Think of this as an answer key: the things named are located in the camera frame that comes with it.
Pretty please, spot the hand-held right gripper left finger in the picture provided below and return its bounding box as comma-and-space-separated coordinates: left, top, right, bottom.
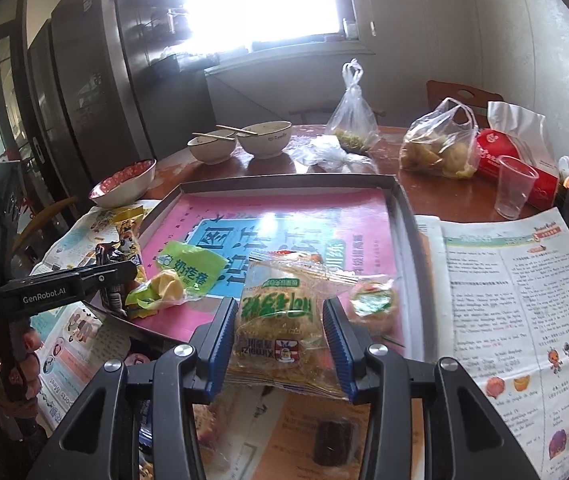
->
24, 296, 239, 480

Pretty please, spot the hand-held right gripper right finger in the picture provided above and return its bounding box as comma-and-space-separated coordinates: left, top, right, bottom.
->
322, 297, 543, 480

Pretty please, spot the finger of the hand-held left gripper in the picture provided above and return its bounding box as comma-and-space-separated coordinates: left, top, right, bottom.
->
77, 259, 138, 293

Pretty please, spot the round cake green label packet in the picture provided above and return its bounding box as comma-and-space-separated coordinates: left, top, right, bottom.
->
347, 275, 399, 336

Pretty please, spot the clear noodle cake packet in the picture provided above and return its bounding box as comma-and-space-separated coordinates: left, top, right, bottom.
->
227, 250, 358, 401

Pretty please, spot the green packet with yellow roll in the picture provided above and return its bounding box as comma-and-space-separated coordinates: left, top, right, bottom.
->
124, 240, 230, 320

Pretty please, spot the dark chocolate cupcake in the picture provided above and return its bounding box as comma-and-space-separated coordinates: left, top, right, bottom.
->
315, 420, 356, 466

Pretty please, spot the grey shallow cardboard box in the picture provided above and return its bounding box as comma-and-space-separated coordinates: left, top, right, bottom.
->
83, 174, 439, 368

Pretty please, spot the colourful cartoon newspaper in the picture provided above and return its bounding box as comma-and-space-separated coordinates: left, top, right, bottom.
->
29, 200, 165, 431

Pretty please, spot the red patterned bowl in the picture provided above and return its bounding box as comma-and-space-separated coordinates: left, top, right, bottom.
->
88, 158, 157, 209

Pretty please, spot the wooden chair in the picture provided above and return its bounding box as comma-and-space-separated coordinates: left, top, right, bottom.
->
425, 80, 504, 128
12, 197, 80, 256

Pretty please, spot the orange panel newspaper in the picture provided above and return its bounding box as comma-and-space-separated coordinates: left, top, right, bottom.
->
199, 385, 425, 480

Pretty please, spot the pink book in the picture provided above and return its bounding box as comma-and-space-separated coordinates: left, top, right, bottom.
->
139, 187, 405, 346

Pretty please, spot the small cream bowl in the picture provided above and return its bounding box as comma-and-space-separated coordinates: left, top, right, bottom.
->
187, 131, 238, 164

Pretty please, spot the white text newspaper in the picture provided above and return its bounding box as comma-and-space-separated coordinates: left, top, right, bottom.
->
415, 207, 569, 480

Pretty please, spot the large cream bowl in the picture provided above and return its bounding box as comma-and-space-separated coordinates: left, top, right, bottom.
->
237, 121, 293, 160

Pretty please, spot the crumpled clear plastic wrap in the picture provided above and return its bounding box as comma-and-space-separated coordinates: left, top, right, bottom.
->
284, 137, 376, 171

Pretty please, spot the plastic bag of yellow food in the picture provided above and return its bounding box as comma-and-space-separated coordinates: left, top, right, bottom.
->
399, 97, 481, 180

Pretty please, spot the tied clear plastic bag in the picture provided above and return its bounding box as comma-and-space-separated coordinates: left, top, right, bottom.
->
325, 58, 381, 155

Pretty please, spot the clear plastic cup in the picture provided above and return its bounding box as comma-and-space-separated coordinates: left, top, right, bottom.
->
493, 155, 540, 220

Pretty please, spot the red tissue pack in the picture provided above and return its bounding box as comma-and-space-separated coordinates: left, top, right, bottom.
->
475, 101, 560, 211

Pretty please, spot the bright window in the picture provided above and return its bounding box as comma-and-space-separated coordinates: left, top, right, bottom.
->
164, 0, 375, 61

